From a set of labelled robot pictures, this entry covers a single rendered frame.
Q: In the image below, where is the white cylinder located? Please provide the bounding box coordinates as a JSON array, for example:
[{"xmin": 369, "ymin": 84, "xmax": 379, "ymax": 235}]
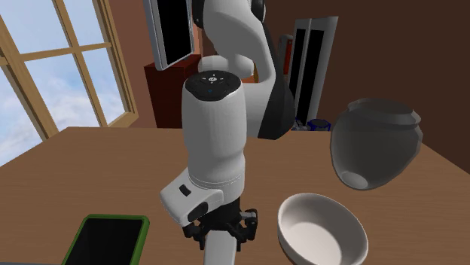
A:
[{"xmin": 203, "ymin": 230, "xmax": 238, "ymax": 265}]

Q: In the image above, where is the dark grey round vase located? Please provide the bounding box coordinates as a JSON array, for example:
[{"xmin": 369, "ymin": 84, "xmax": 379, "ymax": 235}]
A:
[{"xmin": 330, "ymin": 97, "xmax": 423, "ymax": 191}]

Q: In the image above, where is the green-edged black tablet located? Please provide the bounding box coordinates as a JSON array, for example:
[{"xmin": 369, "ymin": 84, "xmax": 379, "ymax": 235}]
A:
[{"xmin": 60, "ymin": 214, "xmax": 151, "ymax": 265}]

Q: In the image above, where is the wooden-framed window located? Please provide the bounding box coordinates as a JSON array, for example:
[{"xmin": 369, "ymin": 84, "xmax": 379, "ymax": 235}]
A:
[{"xmin": 0, "ymin": 0, "xmax": 139, "ymax": 167}]

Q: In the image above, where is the white bowl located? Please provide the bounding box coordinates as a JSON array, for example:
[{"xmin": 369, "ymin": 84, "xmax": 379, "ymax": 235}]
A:
[{"xmin": 276, "ymin": 192, "xmax": 370, "ymax": 265}]

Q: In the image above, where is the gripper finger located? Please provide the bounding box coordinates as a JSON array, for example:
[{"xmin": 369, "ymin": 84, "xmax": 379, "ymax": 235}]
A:
[
  {"xmin": 182, "ymin": 221, "xmax": 209, "ymax": 252},
  {"xmin": 228, "ymin": 208, "xmax": 259, "ymax": 253}
]

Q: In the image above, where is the grey-framed black double door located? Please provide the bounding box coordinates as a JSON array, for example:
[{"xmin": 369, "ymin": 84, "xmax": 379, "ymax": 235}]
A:
[{"xmin": 285, "ymin": 16, "xmax": 340, "ymax": 128}]

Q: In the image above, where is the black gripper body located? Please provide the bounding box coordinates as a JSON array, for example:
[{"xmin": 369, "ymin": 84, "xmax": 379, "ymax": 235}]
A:
[{"xmin": 200, "ymin": 196, "xmax": 244, "ymax": 233}]

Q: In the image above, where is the grey-framed black screen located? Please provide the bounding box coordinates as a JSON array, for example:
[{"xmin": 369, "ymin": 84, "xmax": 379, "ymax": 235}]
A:
[{"xmin": 142, "ymin": 0, "xmax": 196, "ymax": 72}]

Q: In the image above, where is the dark blue round pot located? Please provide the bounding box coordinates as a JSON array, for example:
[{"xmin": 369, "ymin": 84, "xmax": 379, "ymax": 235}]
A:
[{"xmin": 307, "ymin": 118, "xmax": 332, "ymax": 133}]

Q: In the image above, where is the brown wooden table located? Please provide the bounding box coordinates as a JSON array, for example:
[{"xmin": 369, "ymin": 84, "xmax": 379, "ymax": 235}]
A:
[{"xmin": 0, "ymin": 126, "xmax": 470, "ymax": 265}]

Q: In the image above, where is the dark red cabinet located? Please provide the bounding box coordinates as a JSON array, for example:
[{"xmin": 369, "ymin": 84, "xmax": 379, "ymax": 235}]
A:
[{"xmin": 143, "ymin": 53, "xmax": 203, "ymax": 129}]

